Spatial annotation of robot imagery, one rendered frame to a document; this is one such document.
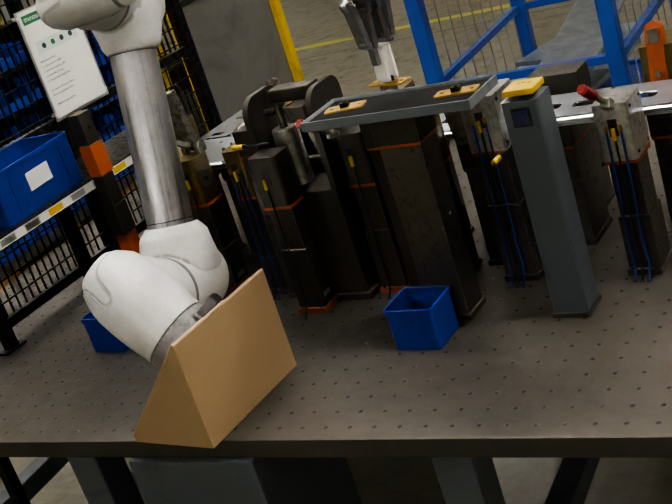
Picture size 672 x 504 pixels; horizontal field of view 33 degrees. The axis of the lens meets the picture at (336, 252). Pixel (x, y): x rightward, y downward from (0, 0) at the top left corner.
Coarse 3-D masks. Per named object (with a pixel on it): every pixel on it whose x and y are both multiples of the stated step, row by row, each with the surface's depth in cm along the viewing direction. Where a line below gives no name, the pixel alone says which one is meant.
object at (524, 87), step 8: (520, 80) 204; (528, 80) 203; (536, 80) 201; (512, 88) 201; (520, 88) 200; (528, 88) 198; (536, 88) 200; (504, 96) 201; (512, 96) 201; (520, 96) 202
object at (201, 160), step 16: (192, 160) 268; (208, 160) 273; (192, 176) 269; (208, 176) 272; (192, 192) 271; (208, 192) 272; (208, 208) 273; (208, 224) 275; (224, 224) 277; (224, 240) 277; (224, 256) 277; (240, 256) 281; (240, 272) 281
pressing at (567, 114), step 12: (636, 84) 235; (648, 84) 232; (660, 84) 230; (552, 96) 245; (564, 96) 242; (576, 96) 240; (660, 96) 223; (564, 108) 235; (576, 108) 232; (588, 108) 230; (648, 108) 218; (660, 108) 217; (444, 120) 253; (564, 120) 228; (576, 120) 227; (588, 120) 225; (444, 132) 243; (216, 144) 295; (228, 144) 291; (216, 156) 283; (216, 168) 277
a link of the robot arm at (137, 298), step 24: (96, 264) 224; (120, 264) 222; (144, 264) 224; (168, 264) 230; (96, 288) 222; (120, 288) 219; (144, 288) 219; (168, 288) 221; (192, 288) 230; (96, 312) 223; (120, 312) 219; (144, 312) 218; (168, 312) 218; (120, 336) 222; (144, 336) 218
